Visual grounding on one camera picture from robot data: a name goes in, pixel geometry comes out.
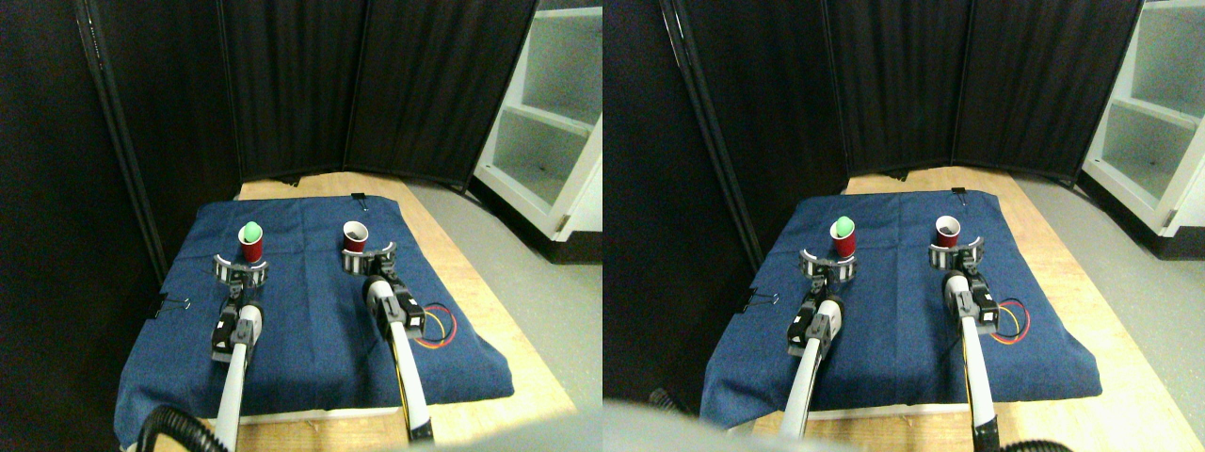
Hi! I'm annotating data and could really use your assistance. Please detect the black curtain stand pole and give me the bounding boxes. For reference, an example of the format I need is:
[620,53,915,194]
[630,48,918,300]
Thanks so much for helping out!
[659,0,765,272]
[80,0,166,283]

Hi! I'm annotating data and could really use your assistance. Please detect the red wire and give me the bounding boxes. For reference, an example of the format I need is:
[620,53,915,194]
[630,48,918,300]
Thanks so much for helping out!
[419,303,458,351]
[996,299,1032,346]

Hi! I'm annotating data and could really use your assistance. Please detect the dark blue cloth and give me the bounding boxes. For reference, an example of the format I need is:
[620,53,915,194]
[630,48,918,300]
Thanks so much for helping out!
[699,191,1102,429]
[113,195,515,444]

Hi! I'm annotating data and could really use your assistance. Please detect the white shelf unit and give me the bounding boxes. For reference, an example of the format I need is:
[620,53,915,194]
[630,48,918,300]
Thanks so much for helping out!
[1081,0,1205,238]
[473,8,603,244]

